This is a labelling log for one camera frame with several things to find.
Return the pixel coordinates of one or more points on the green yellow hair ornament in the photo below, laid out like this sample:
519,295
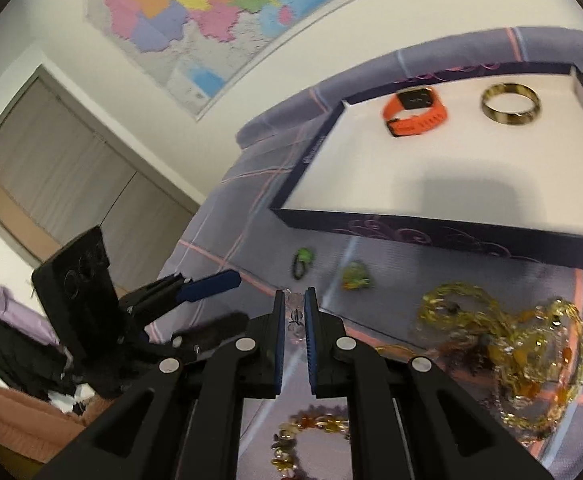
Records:
355,276

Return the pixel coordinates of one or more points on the dark purple jewelry box tray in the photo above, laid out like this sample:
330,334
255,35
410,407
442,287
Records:
421,170

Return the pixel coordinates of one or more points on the tortoiseshell bangle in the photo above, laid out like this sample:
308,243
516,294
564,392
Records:
491,110

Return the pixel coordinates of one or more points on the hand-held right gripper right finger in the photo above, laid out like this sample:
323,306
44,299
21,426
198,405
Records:
311,345

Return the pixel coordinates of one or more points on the purple checked bed cover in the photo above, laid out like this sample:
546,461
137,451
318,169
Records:
271,160

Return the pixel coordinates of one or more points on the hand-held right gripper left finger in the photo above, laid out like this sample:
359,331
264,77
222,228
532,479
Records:
279,345

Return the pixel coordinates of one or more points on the grey wooden sliding door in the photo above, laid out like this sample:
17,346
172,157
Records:
61,175

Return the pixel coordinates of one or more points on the lilac cloth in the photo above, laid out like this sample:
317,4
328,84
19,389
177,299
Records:
16,312

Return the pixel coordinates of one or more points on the orange smart watch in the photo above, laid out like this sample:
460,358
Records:
414,112

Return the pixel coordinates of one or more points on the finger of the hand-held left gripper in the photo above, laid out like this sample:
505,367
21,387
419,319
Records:
216,327
209,284

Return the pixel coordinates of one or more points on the orange brown cushion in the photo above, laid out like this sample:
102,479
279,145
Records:
16,420

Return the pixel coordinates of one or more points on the colourful wall map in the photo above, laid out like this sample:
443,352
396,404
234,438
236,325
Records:
211,10

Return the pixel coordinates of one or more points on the black clothes pile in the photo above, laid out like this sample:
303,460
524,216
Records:
16,360

